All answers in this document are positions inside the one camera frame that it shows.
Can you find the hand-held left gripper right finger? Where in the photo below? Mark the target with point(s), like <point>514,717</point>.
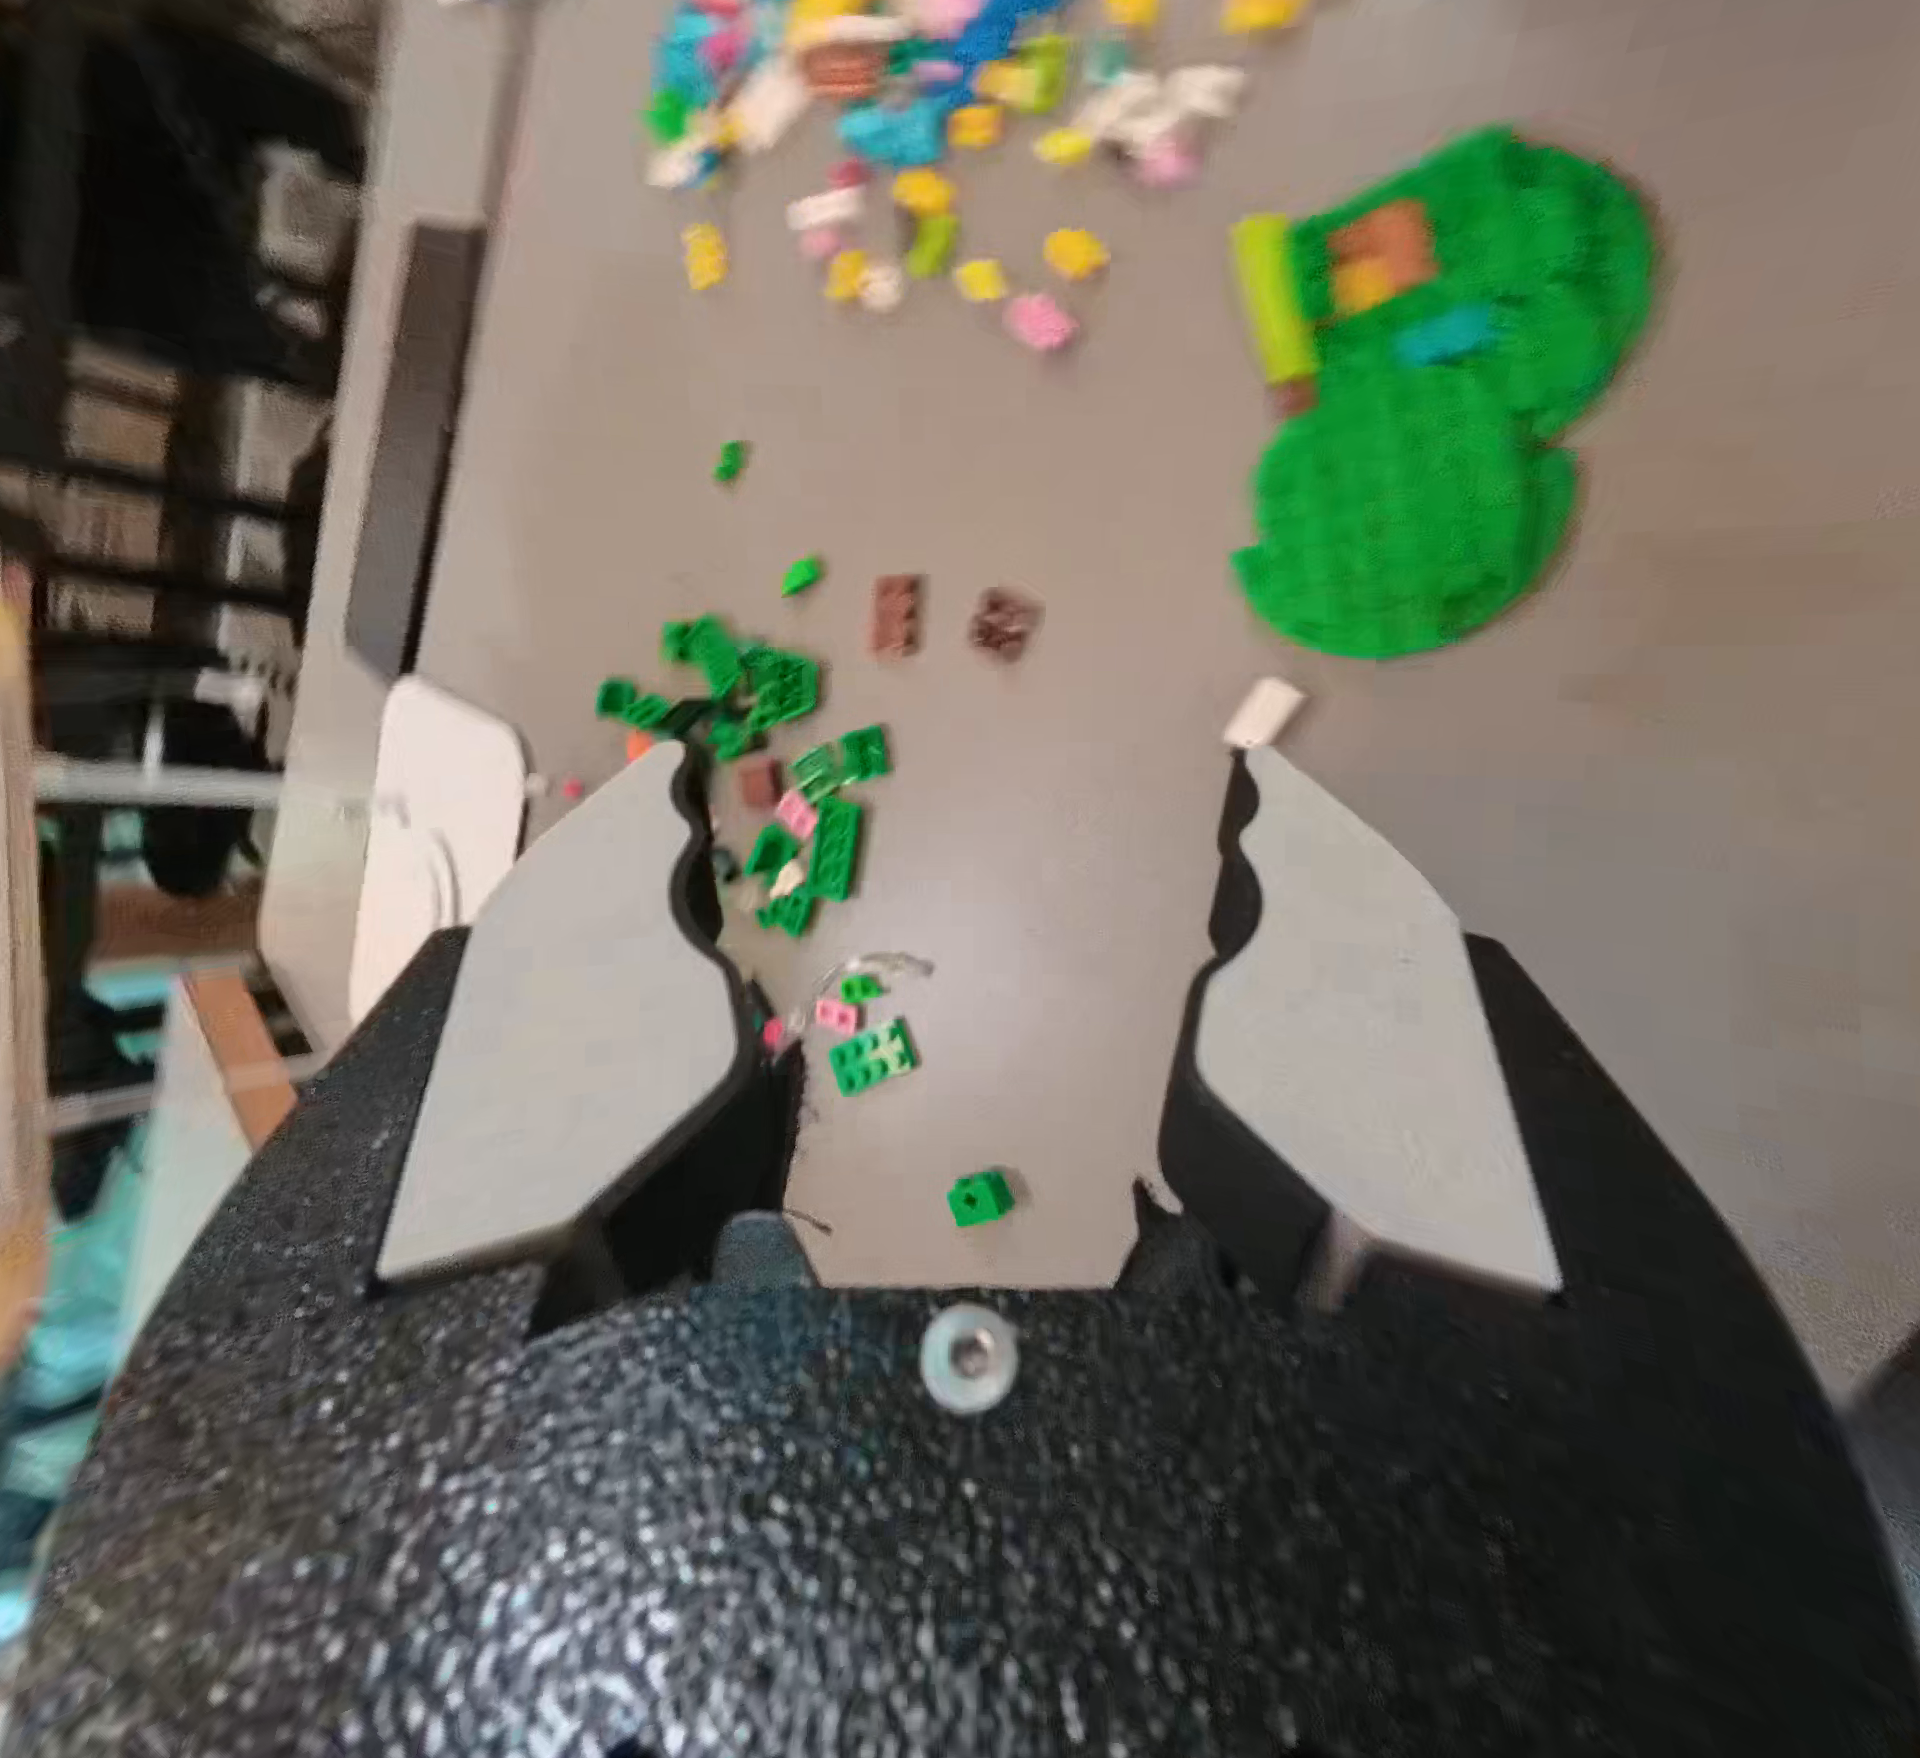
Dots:
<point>1379,1039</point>

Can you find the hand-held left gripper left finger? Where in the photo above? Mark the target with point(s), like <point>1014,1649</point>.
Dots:
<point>571,1039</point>

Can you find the tan curved lego piece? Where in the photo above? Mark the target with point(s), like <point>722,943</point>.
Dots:
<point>1263,711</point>

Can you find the green lego plate assembly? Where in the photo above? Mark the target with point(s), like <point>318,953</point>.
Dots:
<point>1441,409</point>

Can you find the small colourful lego pieces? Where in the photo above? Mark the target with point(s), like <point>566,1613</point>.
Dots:
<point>960,48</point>

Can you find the cluster of green lego parts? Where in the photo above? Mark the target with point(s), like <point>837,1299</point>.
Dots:
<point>780,738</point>

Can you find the green holed lego brick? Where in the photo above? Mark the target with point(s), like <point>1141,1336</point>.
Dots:
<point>982,1198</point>

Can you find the reddish brown lego plate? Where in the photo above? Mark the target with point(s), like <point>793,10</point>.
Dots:
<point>897,615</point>

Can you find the brown lego brick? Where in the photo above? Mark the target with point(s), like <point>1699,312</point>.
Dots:
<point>1003,626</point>

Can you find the white book stand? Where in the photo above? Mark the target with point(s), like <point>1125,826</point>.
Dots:
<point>437,843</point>

